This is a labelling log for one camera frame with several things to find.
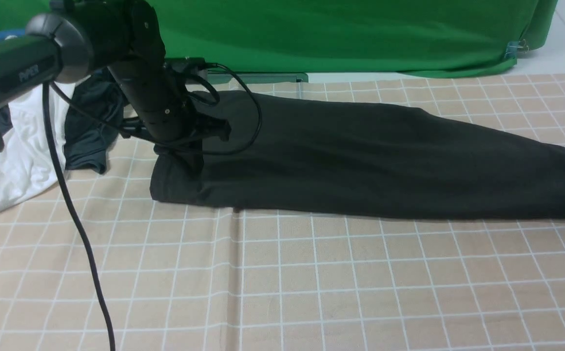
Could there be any white shirt in pile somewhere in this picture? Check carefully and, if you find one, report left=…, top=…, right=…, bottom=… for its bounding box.
left=0, top=86, right=57, bottom=213

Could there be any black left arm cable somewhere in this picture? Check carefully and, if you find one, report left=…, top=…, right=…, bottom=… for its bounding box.
left=42, top=62, right=263, bottom=351

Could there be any dark gray shirt in pile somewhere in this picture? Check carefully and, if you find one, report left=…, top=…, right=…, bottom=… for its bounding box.
left=0, top=70, right=126, bottom=174

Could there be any green backdrop cloth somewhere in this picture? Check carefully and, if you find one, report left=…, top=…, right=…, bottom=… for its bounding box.
left=0, top=0, right=558, bottom=79

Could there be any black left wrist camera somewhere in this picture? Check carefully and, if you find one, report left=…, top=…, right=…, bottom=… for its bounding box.
left=165, top=57, right=216, bottom=75

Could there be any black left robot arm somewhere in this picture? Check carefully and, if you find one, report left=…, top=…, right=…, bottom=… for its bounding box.
left=0, top=0, right=231, bottom=154

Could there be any beige grid tablecloth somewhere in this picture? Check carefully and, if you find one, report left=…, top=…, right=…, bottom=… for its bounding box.
left=0, top=74, right=565, bottom=351

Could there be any binder clip on backdrop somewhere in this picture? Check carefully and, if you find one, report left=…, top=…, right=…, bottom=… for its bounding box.
left=504, top=39, right=529, bottom=59

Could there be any dark gray long-sleeve shirt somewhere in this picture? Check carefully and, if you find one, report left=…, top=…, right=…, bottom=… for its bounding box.
left=149, top=94, right=565, bottom=220

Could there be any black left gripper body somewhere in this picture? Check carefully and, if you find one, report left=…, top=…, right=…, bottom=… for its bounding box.
left=121, top=113, right=231, bottom=169

